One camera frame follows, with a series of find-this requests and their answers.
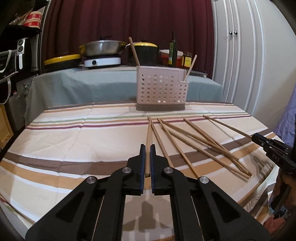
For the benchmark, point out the black air fryer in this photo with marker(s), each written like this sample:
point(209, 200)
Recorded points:
point(23, 57)

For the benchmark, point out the white bowl red contents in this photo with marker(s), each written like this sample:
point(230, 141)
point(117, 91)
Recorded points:
point(165, 57)

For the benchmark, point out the black pot yellow lid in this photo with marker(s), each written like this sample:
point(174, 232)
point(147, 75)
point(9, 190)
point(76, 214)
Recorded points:
point(147, 53)

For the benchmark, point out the steel wok with lid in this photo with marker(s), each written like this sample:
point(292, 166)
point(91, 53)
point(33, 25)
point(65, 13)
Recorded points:
point(102, 48)

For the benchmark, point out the yellow label sauce jar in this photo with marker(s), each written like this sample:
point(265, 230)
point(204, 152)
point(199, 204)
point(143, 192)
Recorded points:
point(186, 60)

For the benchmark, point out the perforated white utensil caddy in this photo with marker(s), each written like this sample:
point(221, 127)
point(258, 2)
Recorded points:
point(161, 88)

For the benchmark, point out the black shelf unit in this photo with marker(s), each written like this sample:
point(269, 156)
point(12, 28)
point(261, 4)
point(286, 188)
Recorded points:
point(13, 15)

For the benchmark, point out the wooden chopstick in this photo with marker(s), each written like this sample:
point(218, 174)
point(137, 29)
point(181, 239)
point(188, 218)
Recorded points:
point(134, 51)
point(182, 154)
point(190, 69)
point(218, 145)
point(228, 126)
point(230, 168)
point(161, 145)
point(148, 144)
point(203, 140)

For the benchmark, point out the red white checked tin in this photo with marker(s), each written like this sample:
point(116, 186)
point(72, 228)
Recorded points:
point(33, 20)

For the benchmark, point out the flat yellow-rimmed black pan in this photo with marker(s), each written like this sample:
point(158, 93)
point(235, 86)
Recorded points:
point(62, 62)

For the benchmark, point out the striped tablecloth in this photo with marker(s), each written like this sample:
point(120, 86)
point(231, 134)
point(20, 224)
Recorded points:
point(65, 145)

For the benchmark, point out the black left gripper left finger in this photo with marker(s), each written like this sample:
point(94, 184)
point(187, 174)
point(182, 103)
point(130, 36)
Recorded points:
point(94, 209)

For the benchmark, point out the grey-blue table cover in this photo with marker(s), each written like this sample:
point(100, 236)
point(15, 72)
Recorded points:
point(80, 86)

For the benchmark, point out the white induction cooker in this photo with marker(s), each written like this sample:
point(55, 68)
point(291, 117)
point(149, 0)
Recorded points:
point(102, 62)

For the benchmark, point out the dark red curtain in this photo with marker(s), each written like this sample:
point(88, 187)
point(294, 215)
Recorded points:
point(69, 24)

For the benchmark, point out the grey cutting board tray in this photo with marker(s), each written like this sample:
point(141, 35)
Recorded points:
point(197, 73)

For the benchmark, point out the dark olive oil bottle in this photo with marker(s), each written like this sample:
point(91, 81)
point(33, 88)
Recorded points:
point(173, 52)

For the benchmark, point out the wooden board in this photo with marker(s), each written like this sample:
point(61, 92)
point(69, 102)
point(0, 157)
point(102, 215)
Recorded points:
point(5, 129)

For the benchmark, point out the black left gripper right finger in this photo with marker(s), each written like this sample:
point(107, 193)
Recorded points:
point(200, 209)

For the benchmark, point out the white cabinet doors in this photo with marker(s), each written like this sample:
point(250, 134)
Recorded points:
point(254, 57)

